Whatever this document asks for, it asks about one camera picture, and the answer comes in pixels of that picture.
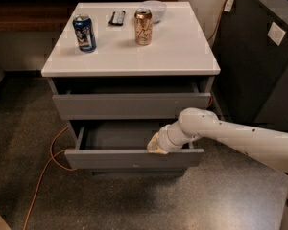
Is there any white square sticker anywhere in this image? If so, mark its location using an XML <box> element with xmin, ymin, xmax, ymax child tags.
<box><xmin>267</xmin><ymin>22</ymin><xmax>286</xmax><ymax>46</ymax></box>

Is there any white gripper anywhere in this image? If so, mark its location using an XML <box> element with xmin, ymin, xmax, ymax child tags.
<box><xmin>147</xmin><ymin>122</ymin><xmax>191</xmax><ymax>154</ymax></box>

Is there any white bowl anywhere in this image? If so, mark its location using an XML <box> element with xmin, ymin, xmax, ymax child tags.
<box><xmin>140</xmin><ymin>0</ymin><xmax>167</xmax><ymax>23</ymax></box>

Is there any gold soda can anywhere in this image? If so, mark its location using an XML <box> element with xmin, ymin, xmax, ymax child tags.
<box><xmin>134</xmin><ymin>8</ymin><xmax>153</xmax><ymax>45</ymax></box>

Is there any wooden bench shelf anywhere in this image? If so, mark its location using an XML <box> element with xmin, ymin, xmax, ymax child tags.
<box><xmin>0</xmin><ymin>0</ymin><xmax>178</xmax><ymax>32</ymax></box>

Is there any orange cable on wall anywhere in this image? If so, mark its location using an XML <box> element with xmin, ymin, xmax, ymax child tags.
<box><xmin>206</xmin><ymin>0</ymin><xmax>242</xmax><ymax>43</ymax></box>

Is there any grey drawer cabinet white top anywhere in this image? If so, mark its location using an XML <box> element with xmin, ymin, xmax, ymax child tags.
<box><xmin>41</xmin><ymin>1</ymin><xmax>221</xmax><ymax>178</ymax></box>

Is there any grey top drawer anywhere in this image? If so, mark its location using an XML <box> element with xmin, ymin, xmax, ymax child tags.
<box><xmin>53</xmin><ymin>83</ymin><xmax>210</xmax><ymax>120</ymax></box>

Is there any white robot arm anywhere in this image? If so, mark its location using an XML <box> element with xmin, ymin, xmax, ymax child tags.
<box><xmin>147</xmin><ymin>107</ymin><xmax>288</xmax><ymax>230</ymax></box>

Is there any orange cable on floor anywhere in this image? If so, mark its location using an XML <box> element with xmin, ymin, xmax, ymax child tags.
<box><xmin>22</xmin><ymin>126</ymin><xmax>78</xmax><ymax>230</ymax></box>

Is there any blue soda can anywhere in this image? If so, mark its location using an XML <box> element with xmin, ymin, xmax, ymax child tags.
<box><xmin>73</xmin><ymin>14</ymin><xmax>97</xmax><ymax>52</ymax></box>

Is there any dark grey bin cabinet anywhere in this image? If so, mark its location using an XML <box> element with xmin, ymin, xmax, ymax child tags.
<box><xmin>213</xmin><ymin>0</ymin><xmax>288</xmax><ymax>131</ymax></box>

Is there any grey bottom drawer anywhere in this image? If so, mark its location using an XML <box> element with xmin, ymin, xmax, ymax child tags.
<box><xmin>88</xmin><ymin>168</ymin><xmax>186</xmax><ymax>177</ymax></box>

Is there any grey drawer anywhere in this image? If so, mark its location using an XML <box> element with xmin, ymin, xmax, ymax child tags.
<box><xmin>88</xmin><ymin>168</ymin><xmax>186</xmax><ymax>177</ymax></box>
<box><xmin>53</xmin><ymin>83</ymin><xmax>210</xmax><ymax>120</ymax></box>
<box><xmin>65</xmin><ymin>120</ymin><xmax>204</xmax><ymax>172</ymax></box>

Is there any black rectangular device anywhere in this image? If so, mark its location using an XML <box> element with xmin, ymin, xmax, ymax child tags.
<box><xmin>109</xmin><ymin>11</ymin><xmax>126</xmax><ymax>26</ymax></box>

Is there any white label tag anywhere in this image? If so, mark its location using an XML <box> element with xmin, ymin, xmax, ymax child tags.
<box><xmin>224</xmin><ymin>0</ymin><xmax>234</xmax><ymax>12</ymax></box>

